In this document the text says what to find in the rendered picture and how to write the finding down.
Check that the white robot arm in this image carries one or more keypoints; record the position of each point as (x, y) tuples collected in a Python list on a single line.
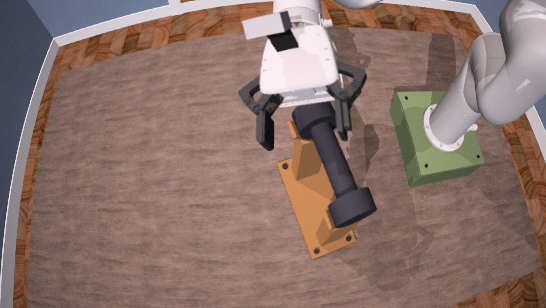
[(521, 65)]

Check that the dark grey dumbbell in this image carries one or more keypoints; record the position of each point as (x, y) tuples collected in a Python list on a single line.
[(351, 204)]

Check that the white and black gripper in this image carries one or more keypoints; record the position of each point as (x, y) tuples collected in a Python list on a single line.
[(300, 72)]

